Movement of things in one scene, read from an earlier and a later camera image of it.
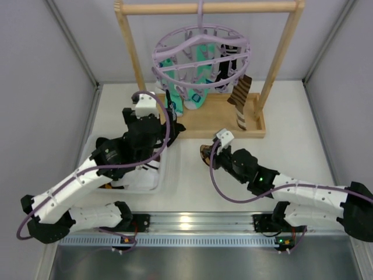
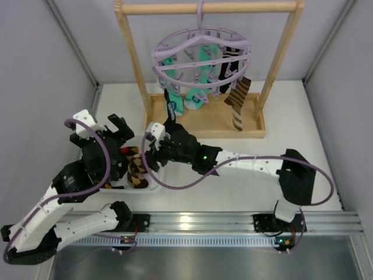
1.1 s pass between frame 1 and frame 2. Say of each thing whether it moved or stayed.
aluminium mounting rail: stayed
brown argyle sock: moved
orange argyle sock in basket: stayed
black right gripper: moved
